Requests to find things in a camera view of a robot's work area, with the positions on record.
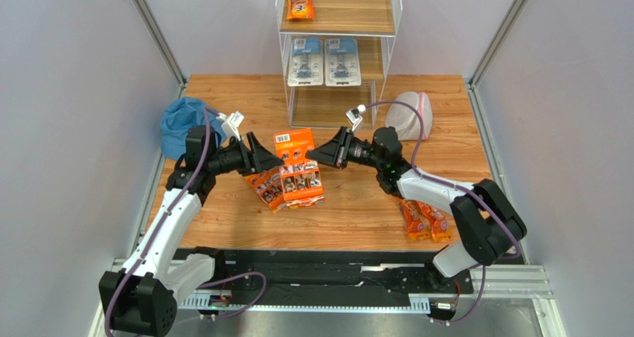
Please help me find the orange razor bag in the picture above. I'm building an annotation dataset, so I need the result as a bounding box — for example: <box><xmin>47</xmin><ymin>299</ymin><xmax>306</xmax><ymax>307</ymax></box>
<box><xmin>418</xmin><ymin>202</ymin><xmax>452</xmax><ymax>243</ymax></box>
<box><xmin>398</xmin><ymin>199</ymin><xmax>431</xmax><ymax>241</ymax></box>
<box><xmin>286</xmin><ymin>0</ymin><xmax>316</xmax><ymax>21</ymax></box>

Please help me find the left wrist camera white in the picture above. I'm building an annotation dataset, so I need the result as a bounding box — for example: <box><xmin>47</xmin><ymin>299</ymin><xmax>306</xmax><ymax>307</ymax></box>
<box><xmin>217</xmin><ymin>111</ymin><xmax>244</xmax><ymax>141</ymax></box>

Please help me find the aluminium rail frame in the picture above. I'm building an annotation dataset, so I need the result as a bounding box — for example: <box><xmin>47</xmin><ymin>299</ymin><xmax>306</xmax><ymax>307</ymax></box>
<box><xmin>107</xmin><ymin>249</ymin><xmax>564</xmax><ymax>336</ymax></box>

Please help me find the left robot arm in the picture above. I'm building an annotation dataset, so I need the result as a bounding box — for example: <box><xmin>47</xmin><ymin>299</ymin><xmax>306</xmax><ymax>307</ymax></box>
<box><xmin>98</xmin><ymin>124</ymin><xmax>283</xmax><ymax>336</ymax></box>

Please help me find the white wire shelf rack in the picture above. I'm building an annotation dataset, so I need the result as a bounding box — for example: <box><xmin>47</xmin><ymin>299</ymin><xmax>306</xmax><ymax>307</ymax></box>
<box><xmin>275</xmin><ymin>0</ymin><xmax>403</xmax><ymax>128</ymax></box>

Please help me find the blue bucket hat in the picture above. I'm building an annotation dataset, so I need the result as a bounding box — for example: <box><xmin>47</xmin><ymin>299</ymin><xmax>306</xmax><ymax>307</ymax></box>
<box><xmin>159</xmin><ymin>97</ymin><xmax>227</xmax><ymax>160</ymax></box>

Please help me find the orange razor box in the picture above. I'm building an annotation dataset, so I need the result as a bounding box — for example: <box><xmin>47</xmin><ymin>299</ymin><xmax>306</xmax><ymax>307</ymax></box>
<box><xmin>245</xmin><ymin>168</ymin><xmax>286</xmax><ymax>213</ymax></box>
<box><xmin>273</xmin><ymin>128</ymin><xmax>324</xmax><ymax>209</ymax></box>

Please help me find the blue card razor blister pack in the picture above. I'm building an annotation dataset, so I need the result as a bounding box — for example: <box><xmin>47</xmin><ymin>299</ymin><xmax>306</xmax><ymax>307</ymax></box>
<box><xmin>286</xmin><ymin>37</ymin><xmax>324</xmax><ymax>87</ymax></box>

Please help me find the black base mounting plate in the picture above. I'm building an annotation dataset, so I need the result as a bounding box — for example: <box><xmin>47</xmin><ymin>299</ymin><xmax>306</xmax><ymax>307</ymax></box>
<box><xmin>174</xmin><ymin>247</ymin><xmax>475</xmax><ymax>307</ymax></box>

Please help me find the white Gillette razor pack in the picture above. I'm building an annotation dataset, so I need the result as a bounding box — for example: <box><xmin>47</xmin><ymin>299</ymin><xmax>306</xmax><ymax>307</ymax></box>
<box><xmin>324</xmin><ymin>36</ymin><xmax>362</xmax><ymax>87</ymax></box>

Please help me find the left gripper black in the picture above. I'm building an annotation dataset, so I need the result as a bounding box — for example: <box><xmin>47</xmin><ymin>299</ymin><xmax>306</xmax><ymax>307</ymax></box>
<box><xmin>207</xmin><ymin>132</ymin><xmax>284</xmax><ymax>176</ymax></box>

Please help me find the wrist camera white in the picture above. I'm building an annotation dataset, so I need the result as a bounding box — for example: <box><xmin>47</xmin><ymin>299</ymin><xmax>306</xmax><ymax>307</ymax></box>
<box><xmin>217</xmin><ymin>111</ymin><xmax>244</xmax><ymax>141</ymax></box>
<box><xmin>345</xmin><ymin>104</ymin><xmax>367</xmax><ymax>133</ymax></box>

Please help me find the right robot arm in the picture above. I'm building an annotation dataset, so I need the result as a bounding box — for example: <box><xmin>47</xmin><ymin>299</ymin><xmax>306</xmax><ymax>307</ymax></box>
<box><xmin>306</xmin><ymin>126</ymin><xmax>527</xmax><ymax>279</ymax></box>

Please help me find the orange razor bag on shelf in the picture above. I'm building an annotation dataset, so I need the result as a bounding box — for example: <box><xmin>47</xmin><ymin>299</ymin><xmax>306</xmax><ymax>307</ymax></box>
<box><xmin>286</xmin><ymin>0</ymin><xmax>316</xmax><ymax>21</ymax></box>

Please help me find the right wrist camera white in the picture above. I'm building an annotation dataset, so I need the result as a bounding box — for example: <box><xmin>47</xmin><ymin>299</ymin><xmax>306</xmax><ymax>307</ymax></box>
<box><xmin>345</xmin><ymin>104</ymin><xmax>367</xmax><ymax>133</ymax></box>

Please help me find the white mesh laundry bag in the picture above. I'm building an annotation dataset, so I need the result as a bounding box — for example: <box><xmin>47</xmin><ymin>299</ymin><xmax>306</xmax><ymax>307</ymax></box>
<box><xmin>385</xmin><ymin>92</ymin><xmax>433</xmax><ymax>141</ymax></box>

